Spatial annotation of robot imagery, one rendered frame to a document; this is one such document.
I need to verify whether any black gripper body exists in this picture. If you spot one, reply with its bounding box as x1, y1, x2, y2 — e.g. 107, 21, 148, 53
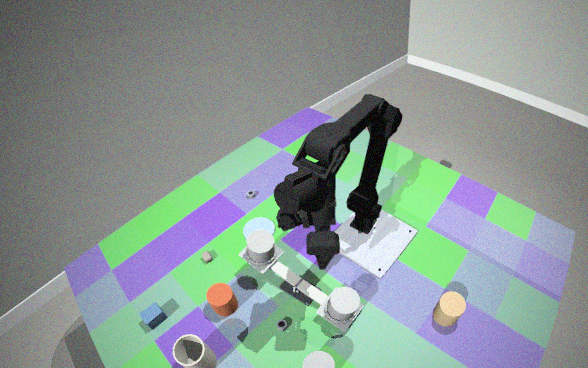
306, 194, 340, 255

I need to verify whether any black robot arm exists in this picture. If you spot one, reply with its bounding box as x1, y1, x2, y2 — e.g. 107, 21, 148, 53
274, 94, 402, 234

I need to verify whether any tan cylinder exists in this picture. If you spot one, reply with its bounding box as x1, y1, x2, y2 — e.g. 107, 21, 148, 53
433, 291, 466, 327

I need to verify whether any orange cylinder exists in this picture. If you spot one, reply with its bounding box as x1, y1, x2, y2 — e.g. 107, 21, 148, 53
206, 282, 239, 316

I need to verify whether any blue cube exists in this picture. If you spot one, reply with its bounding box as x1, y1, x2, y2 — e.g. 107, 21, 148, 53
139, 302, 168, 330

